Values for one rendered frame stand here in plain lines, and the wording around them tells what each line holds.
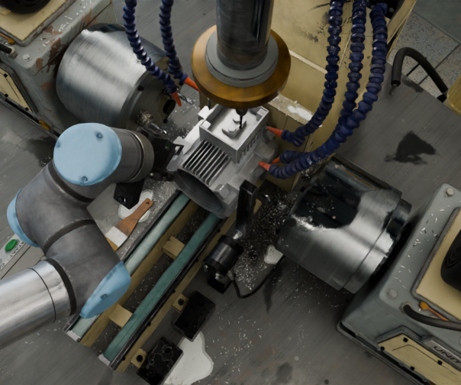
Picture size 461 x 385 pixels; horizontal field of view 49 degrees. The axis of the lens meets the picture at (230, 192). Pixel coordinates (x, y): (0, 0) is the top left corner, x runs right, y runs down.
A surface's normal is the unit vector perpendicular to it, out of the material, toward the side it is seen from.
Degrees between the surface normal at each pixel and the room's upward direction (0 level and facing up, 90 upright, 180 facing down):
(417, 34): 0
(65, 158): 25
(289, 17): 90
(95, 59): 17
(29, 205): 29
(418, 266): 0
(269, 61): 0
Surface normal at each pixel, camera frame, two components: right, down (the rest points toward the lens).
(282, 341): 0.03, -0.39
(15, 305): 0.56, -0.33
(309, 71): -0.57, 0.75
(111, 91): -0.31, 0.11
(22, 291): 0.39, -0.60
